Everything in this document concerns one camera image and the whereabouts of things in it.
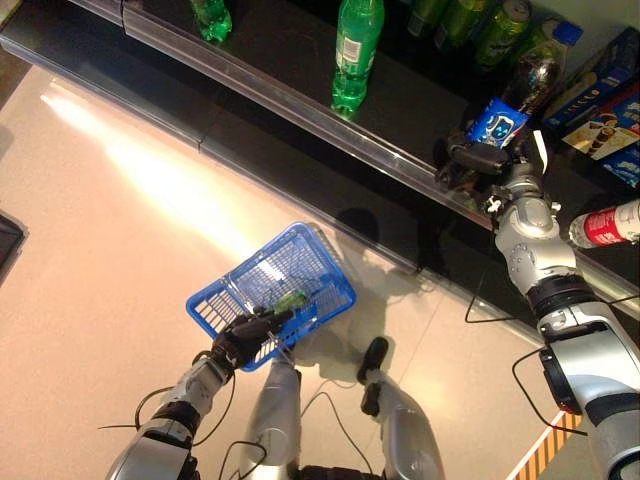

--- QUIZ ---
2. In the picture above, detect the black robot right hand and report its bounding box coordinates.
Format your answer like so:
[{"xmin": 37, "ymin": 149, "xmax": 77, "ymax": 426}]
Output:
[{"xmin": 433, "ymin": 127, "xmax": 546, "ymax": 195}]

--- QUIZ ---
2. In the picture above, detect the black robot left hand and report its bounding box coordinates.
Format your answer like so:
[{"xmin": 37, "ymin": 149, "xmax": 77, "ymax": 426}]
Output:
[{"xmin": 209, "ymin": 307, "xmax": 296, "ymax": 374}]

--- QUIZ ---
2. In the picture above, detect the Pepsi cola bottle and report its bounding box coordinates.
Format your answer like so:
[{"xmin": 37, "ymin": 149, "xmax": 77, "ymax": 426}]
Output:
[{"xmin": 464, "ymin": 20, "xmax": 585, "ymax": 151}]

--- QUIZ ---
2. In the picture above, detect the blue plastic shopping basket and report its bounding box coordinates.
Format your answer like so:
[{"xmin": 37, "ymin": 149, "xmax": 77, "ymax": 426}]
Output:
[{"xmin": 185, "ymin": 222, "xmax": 358, "ymax": 372}]

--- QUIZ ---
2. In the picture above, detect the green Sprite bottle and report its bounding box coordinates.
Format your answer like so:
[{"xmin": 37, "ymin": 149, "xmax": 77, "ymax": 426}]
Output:
[
  {"xmin": 188, "ymin": 0, "xmax": 234, "ymax": 44},
  {"xmin": 330, "ymin": 0, "xmax": 386, "ymax": 120}
]

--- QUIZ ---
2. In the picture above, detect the green bottle in basket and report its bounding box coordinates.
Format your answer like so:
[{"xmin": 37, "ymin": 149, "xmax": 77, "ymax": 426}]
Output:
[{"xmin": 269, "ymin": 288, "xmax": 307, "ymax": 311}]

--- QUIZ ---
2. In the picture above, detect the silver robot left leg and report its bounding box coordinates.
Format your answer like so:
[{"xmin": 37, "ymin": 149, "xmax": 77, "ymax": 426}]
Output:
[{"xmin": 244, "ymin": 357, "xmax": 304, "ymax": 480}]

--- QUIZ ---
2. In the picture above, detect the blue biscuit box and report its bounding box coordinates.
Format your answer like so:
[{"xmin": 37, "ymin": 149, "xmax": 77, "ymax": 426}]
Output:
[{"xmin": 542, "ymin": 27, "xmax": 640, "ymax": 129}]

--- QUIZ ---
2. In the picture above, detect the red label water bottle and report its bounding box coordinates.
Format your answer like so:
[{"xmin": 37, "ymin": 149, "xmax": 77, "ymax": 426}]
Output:
[{"xmin": 568, "ymin": 198, "xmax": 640, "ymax": 250}]

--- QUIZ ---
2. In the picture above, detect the blue Oreo box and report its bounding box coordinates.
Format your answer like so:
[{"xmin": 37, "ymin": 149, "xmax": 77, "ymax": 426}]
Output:
[{"xmin": 597, "ymin": 144, "xmax": 640, "ymax": 189}]

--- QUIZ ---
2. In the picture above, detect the black store shelf board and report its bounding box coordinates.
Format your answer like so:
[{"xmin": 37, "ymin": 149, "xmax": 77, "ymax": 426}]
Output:
[
  {"xmin": 0, "ymin": 0, "xmax": 640, "ymax": 351},
  {"xmin": 67, "ymin": 0, "xmax": 640, "ymax": 311}
]

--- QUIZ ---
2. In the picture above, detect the black low display stand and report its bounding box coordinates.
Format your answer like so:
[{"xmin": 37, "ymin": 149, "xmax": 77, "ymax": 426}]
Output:
[{"xmin": 0, "ymin": 209, "xmax": 30, "ymax": 289}]

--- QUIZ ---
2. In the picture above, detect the yellow black hazard tape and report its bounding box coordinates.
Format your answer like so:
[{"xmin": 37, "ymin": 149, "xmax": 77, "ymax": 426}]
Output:
[{"xmin": 514, "ymin": 409, "xmax": 584, "ymax": 480}]

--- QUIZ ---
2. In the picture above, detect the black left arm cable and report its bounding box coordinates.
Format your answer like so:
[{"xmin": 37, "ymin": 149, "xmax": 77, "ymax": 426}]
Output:
[{"xmin": 97, "ymin": 349, "xmax": 239, "ymax": 449}]

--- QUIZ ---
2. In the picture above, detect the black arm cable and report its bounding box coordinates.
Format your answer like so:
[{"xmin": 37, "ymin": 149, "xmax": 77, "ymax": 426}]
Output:
[
  {"xmin": 510, "ymin": 344, "xmax": 590, "ymax": 437},
  {"xmin": 97, "ymin": 349, "xmax": 239, "ymax": 449}
]

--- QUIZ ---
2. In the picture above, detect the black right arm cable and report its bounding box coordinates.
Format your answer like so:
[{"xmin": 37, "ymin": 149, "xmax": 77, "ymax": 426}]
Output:
[{"xmin": 510, "ymin": 344, "xmax": 590, "ymax": 437}]

